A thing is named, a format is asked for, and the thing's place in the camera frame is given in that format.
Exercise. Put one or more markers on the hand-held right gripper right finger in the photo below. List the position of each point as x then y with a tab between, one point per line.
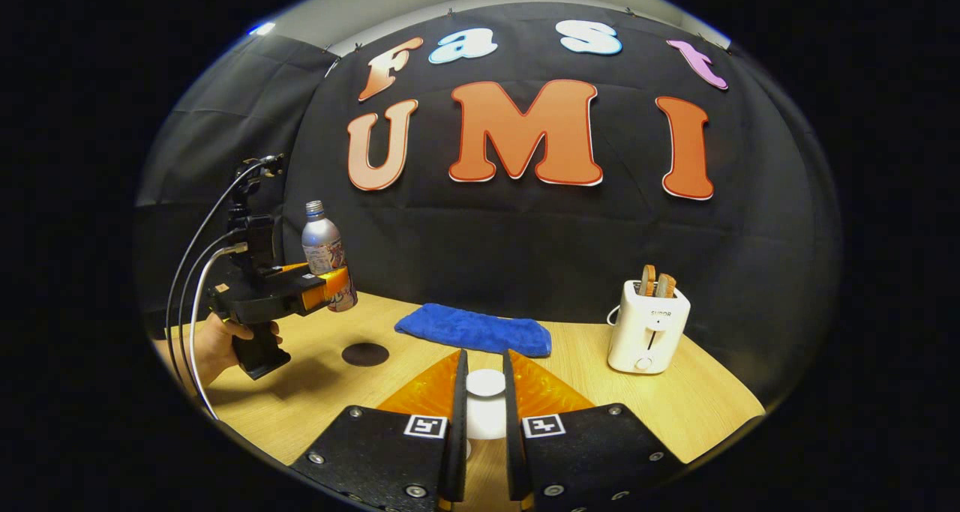
514	437

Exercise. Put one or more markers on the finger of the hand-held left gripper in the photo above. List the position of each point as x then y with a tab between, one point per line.
319	293
294	267

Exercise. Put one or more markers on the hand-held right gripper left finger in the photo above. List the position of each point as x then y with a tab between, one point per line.
456	437

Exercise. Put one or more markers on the silver water bottle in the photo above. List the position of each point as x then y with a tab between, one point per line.
322	246

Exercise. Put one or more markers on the white teacup lid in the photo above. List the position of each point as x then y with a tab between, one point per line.
486	399

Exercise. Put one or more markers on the black round coaster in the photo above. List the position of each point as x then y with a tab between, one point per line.
365	354

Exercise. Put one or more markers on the blue towel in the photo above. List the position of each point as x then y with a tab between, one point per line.
472	328

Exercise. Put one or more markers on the white toaster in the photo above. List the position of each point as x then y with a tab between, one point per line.
646	336

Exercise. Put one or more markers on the black backdrop cloth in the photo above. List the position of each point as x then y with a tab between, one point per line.
525	250

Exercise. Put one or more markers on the toast slice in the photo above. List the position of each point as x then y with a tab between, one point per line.
666	285
648	279

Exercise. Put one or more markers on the ceiling light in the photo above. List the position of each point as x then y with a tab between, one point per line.
262	28

